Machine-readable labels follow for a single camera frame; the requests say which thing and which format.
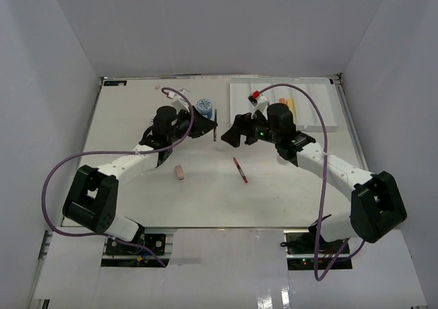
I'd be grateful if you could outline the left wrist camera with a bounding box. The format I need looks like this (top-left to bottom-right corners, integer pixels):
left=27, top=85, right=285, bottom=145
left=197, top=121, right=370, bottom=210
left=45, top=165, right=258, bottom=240
left=167, top=88, right=190, bottom=113

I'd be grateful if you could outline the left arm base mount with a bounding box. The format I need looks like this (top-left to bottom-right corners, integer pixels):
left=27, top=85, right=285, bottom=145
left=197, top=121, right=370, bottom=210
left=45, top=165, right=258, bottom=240
left=101, top=228, right=176, bottom=268

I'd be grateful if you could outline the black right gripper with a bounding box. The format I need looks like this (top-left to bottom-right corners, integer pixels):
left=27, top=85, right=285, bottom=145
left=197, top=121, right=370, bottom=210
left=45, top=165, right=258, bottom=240
left=222, top=108, right=281, bottom=148

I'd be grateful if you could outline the blue jar with label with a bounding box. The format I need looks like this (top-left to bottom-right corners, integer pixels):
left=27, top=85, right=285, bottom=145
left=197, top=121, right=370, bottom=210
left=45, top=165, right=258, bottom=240
left=196, top=98, right=213, bottom=119

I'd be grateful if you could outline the white divided organizer tray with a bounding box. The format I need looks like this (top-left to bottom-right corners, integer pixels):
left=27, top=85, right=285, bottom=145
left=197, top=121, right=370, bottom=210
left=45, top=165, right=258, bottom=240
left=229, top=77, right=341, bottom=132

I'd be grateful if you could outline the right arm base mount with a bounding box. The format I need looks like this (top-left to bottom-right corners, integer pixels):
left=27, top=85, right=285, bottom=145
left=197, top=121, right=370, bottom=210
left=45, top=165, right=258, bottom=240
left=281, top=214, right=353, bottom=271

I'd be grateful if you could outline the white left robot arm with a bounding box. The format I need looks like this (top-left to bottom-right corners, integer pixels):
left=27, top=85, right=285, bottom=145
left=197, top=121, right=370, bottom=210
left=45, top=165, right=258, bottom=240
left=62, top=106, right=217, bottom=254

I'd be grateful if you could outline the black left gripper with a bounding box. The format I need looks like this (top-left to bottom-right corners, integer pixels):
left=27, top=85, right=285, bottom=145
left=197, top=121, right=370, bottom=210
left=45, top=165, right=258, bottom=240
left=168, top=106, right=218, bottom=144

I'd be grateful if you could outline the pink correction tape dispenser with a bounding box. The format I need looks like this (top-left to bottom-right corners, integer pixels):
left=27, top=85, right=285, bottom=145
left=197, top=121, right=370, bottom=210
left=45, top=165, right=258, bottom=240
left=175, top=165, right=185, bottom=181

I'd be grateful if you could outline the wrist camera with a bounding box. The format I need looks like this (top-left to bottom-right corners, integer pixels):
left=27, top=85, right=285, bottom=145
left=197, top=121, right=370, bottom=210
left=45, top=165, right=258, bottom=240
left=167, top=88, right=190, bottom=113
left=248, top=91, right=270, bottom=118

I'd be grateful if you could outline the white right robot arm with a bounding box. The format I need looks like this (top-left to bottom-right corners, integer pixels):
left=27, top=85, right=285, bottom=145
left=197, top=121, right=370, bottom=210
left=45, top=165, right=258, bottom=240
left=221, top=103, right=407, bottom=254

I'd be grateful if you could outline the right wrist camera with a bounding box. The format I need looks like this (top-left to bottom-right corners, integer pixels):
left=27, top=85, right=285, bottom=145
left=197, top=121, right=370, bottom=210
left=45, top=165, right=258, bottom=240
left=248, top=91, right=270, bottom=118

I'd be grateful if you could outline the black gel pen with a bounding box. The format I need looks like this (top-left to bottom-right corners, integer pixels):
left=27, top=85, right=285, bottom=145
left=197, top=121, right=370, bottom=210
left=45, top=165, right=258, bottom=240
left=213, top=109, right=218, bottom=142

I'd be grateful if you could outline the yellow highlighter in tray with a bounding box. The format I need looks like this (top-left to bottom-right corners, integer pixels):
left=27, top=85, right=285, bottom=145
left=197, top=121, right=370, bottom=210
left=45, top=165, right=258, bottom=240
left=286, top=98, right=296, bottom=123

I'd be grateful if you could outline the red gel pen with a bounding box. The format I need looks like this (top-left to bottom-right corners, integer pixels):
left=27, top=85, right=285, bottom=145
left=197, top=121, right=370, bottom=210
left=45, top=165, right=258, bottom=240
left=233, top=157, right=248, bottom=183

